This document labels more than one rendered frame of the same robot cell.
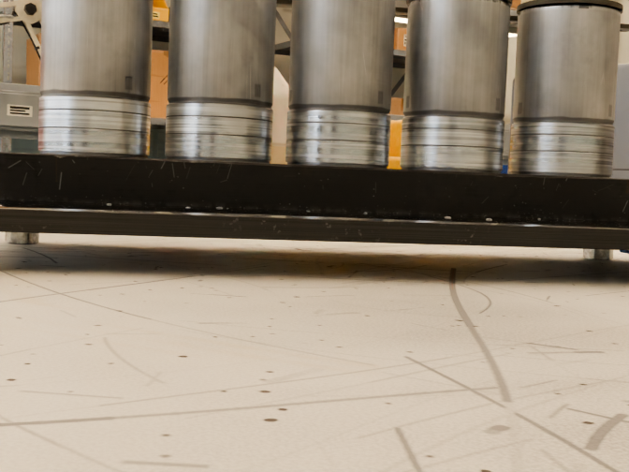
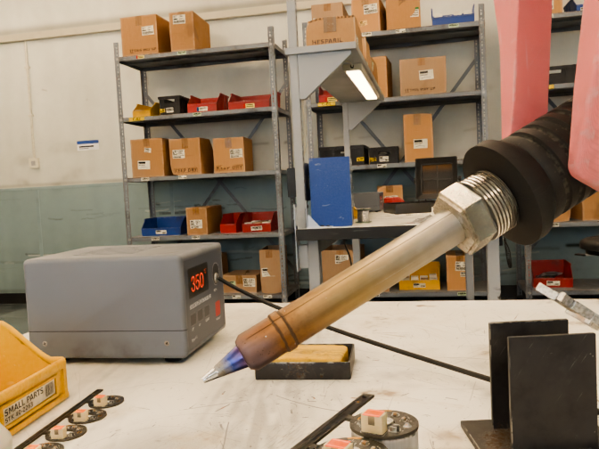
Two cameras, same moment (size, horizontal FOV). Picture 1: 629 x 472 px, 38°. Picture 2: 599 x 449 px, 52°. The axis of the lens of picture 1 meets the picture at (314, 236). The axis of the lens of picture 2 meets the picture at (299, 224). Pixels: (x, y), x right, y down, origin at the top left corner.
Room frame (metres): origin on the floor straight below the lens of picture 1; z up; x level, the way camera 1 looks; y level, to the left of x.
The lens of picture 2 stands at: (0.11, 0.13, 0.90)
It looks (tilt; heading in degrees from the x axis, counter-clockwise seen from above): 4 degrees down; 310
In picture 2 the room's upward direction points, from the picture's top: 3 degrees counter-clockwise
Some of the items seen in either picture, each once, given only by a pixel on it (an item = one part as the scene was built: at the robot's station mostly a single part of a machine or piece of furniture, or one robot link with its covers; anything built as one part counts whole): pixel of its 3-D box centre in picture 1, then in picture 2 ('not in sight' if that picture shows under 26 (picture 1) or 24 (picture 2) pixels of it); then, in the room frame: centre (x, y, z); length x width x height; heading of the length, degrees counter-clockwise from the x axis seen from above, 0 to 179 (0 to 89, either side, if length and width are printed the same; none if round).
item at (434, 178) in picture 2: not in sight; (444, 182); (1.58, -2.82, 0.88); 0.30 x 0.23 x 0.25; 28
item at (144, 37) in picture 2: not in sight; (209, 164); (3.60, -3.02, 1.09); 1.20 x 0.45 x 2.18; 28
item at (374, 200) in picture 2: not in sight; (366, 201); (1.81, -2.44, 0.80); 0.15 x 0.12 x 0.10; 22
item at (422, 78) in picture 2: not in sight; (397, 156); (2.37, -3.68, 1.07); 1.20 x 0.45 x 2.14; 28
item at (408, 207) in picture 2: not in sight; (406, 208); (1.54, -2.34, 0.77); 0.24 x 0.16 x 0.04; 135
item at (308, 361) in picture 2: not in sight; (307, 359); (0.42, -0.25, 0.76); 0.07 x 0.05 x 0.02; 31
